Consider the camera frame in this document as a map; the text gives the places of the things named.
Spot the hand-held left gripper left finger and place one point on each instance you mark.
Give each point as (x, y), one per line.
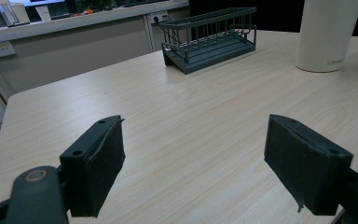
(93, 168)

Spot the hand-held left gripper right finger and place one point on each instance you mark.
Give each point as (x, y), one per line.
(307, 168)

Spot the grey partition counter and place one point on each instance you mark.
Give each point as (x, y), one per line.
(74, 40)

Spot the white cylindrical container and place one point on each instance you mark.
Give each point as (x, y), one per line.
(326, 34)

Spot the clear plastic holder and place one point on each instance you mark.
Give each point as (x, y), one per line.
(11, 12)

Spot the computer monitor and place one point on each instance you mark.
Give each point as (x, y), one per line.
(21, 3)

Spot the white wall socket with plug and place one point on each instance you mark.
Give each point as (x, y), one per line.
(159, 16)

